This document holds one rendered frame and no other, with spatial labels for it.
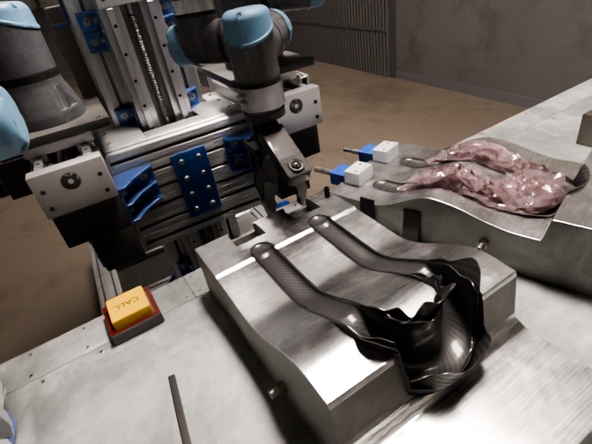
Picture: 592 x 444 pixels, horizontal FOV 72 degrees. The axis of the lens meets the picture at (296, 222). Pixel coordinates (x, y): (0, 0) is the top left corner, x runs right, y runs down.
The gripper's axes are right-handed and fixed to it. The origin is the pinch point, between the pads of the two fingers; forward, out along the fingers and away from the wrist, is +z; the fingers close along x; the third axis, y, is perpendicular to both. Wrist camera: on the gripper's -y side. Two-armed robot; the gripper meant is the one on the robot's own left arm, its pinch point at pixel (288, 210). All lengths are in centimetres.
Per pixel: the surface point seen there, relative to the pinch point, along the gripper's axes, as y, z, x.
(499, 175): -21.1, -4.0, -31.3
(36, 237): 212, 84, 90
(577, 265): -40.0, 0.0, -24.4
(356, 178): -2.4, -2.6, -14.4
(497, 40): 166, 39, -260
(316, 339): -36.5, -8.3, 14.0
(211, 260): -11.0, -4.4, 18.2
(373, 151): 3.9, -3.1, -23.5
